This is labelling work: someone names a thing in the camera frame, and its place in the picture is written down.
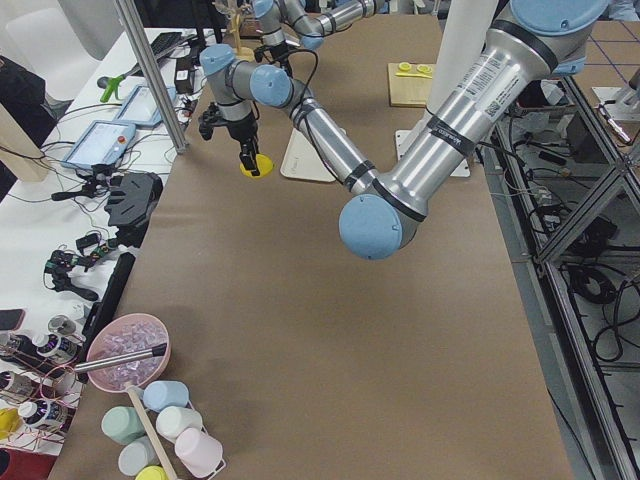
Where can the teach pendant tablet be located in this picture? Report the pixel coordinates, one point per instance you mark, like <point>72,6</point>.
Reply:
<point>102,143</point>
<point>139,108</point>

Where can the cream rabbit tray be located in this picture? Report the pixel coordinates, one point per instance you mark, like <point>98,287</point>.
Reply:
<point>302,162</point>

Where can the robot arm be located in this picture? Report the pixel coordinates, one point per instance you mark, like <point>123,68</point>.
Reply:
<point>311,30</point>
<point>490,52</point>

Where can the wooden mug tree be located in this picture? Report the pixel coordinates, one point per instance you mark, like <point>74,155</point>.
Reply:
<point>242,26</point>

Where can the wooden cutting board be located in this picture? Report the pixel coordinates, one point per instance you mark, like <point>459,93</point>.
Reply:
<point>409,84</point>

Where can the yellow lemon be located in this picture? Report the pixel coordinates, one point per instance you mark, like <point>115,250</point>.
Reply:
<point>264,166</point>

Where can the wooden stick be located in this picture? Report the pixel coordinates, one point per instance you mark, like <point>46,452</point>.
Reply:
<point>133,393</point>

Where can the grey cup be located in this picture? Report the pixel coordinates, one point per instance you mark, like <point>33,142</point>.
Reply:
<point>136,456</point>

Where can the pink bowl with ice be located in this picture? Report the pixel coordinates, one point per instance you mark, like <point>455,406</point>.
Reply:
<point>127,334</point>

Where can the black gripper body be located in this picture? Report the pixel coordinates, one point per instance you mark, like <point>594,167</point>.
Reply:
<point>274,52</point>
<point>243,130</point>

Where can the green cup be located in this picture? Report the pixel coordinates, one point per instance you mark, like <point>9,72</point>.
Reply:
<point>122,425</point>

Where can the blue cup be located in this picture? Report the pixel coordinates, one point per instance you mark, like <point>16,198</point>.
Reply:
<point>161,394</point>

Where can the white cup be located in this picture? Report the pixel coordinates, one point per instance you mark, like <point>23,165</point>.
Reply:
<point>172,421</point>

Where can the pink cup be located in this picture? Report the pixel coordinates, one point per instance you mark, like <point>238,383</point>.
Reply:
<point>199,452</point>

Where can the aluminium frame post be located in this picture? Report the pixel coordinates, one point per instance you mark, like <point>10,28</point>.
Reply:
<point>134,29</point>

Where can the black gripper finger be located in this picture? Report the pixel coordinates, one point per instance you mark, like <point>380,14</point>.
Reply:
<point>247,156</point>

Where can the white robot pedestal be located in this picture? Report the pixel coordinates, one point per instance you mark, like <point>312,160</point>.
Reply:
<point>463,40</point>

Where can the yellow cup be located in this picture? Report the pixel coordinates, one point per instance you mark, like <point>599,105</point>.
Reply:
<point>152,472</point>

